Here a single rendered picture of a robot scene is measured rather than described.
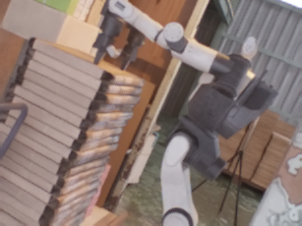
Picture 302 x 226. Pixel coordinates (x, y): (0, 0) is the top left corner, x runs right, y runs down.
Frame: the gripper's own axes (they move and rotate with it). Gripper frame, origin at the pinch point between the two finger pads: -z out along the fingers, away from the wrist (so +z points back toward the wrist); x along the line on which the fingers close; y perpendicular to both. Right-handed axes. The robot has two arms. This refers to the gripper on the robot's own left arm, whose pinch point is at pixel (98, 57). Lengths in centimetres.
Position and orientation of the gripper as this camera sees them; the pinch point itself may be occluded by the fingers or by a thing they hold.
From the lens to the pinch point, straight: 173.8
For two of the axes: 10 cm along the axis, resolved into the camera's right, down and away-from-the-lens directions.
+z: 4.0, -9.1, -1.2
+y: 8.8, 4.2, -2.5
